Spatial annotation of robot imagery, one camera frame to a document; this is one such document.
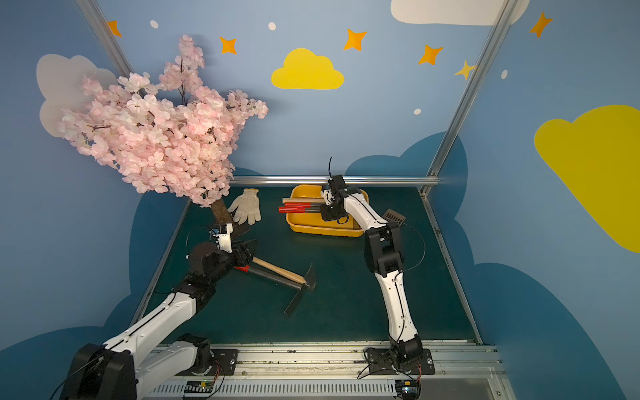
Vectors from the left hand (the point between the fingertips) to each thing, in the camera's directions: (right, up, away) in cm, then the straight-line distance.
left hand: (250, 238), depth 83 cm
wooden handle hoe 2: (+20, -14, -1) cm, 24 cm away
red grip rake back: (+15, +12, +21) cm, 29 cm away
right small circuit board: (+51, -44, -10) cm, 68 cm away
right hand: (+27, +8, +22) cm, 35 cm away
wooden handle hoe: (+16, +14, +28) cm, 35 cm away
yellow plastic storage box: (+21, +4, +19) cm, 29 cm away
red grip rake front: (+8, -16, +5) cm, 18 cm away
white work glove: (-11, +12, +31) cm, 35 cm away
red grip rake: (+14, +10, +21) cm, 27 cm away
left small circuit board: (-13, -44, -10) cm, 47 cm away
